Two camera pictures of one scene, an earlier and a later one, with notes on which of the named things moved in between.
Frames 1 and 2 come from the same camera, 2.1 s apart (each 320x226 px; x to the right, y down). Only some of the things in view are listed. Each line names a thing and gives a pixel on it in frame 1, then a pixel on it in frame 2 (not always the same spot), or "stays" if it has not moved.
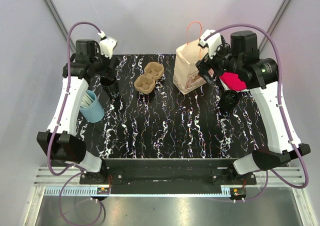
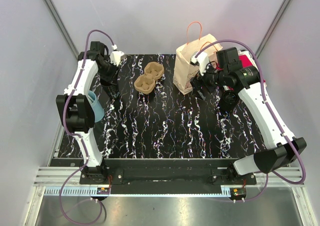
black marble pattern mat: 164,124 stays
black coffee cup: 111,86 stays
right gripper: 204,65 -> 197,82
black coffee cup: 230,98 stays
